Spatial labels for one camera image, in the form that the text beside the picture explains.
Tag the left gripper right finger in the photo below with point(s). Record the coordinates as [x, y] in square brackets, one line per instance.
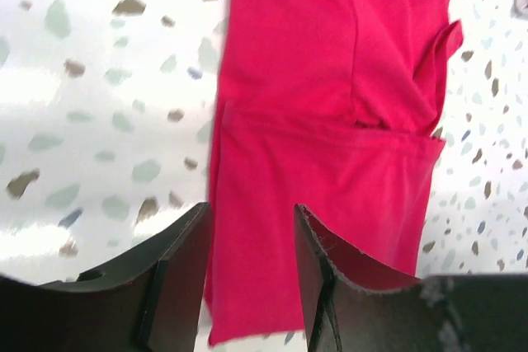
[352, 302]

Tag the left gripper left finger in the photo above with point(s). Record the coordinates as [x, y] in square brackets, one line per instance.
[146, 299]

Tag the pink t shirt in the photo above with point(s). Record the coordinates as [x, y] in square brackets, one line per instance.
[331, 104]

